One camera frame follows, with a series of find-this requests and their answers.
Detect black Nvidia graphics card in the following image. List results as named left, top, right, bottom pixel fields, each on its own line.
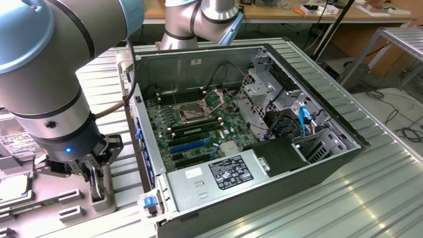
left=85, top=165, right=105, bottom=203

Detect small black box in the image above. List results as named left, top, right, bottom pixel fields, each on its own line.
left=301, top=3, right=326, bottom=12

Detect silver socket cover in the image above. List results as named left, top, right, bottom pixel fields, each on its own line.
left=200, top=88, right=228, bottom=110

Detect hard disk with blue caddy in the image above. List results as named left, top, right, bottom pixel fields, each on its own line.
left=0, top=106, right=45, bottom=163

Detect silver CPU chip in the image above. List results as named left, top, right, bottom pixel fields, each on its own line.
left=0, top=175, right=33, bottom=202

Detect silver chipset heatsink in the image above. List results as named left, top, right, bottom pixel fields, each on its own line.
left=218, top=141, right=241, bottom=152

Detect black looped wire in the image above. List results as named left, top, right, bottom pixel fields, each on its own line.
left=209, top=62, right=246, bottom=91

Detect black open PC case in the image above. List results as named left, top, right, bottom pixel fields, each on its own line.
left=114, top=43, right=370, bottom=238

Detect green RAM stick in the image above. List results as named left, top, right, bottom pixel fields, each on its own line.
left=8, top=200, right=60, bottom=216
left=172, top=122, right=222, bottom=137

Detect white flat box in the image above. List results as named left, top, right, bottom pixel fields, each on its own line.
left=354, top=2, right=392, bottom=17

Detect blue disk wire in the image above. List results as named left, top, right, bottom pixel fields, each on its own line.
left=297, top=106, right=313, bottom=138

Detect metal frame slat table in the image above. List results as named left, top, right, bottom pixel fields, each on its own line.
left=340, top=26, right=423, bottom=87

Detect black floor cables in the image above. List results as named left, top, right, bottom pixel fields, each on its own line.
left=384, top=98, right=423, bottom=144

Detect silver power supply unit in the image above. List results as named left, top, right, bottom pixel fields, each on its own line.
left=165, top=149, right=272, bottom=213

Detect grey parts rack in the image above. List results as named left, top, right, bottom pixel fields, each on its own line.
left=0, top=135, right=118, bottom=238

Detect CPU socket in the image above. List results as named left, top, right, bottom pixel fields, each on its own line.
left=174, top=100, right=212, bottom=124

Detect long black expansion slot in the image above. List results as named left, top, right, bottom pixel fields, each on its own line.
left=173, top=153, right=212, bottom=168
left=166, top=135, right=212, bottom=147

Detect silver vented disk bay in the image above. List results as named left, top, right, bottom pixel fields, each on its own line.
left=289, top=123, right=352, bottom=166

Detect brown cardboard box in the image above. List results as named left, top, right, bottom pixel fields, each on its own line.
left=329, top=24, right=413, bottom=77

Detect black plastic shroud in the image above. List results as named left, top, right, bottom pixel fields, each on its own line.
left=242, top=137, right=309, bottom=178

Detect wooden desk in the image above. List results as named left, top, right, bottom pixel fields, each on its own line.
left=141, top=0, right=417, bottom=28

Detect blue case latch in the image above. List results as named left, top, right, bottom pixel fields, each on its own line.
left=140, top=195, right=157, bottom=208

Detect black pole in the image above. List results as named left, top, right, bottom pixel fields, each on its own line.
left=312, top=0, right=356, bottom=60

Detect silver disk bay cage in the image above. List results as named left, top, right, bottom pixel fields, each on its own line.
left=237, top=68, right=297, bottom=139

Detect black floor case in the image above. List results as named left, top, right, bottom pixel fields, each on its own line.
left=321, top=59, right=370, bottom=86

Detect green motherboard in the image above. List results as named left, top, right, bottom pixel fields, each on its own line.
left=141, top=86, right=261, bottom=174

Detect black camera cable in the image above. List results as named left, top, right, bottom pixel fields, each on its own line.
left=92, top=37, right=138, bottom=119

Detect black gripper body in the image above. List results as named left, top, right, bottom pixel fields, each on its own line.
left=32, top=128, right=109, bottom=176

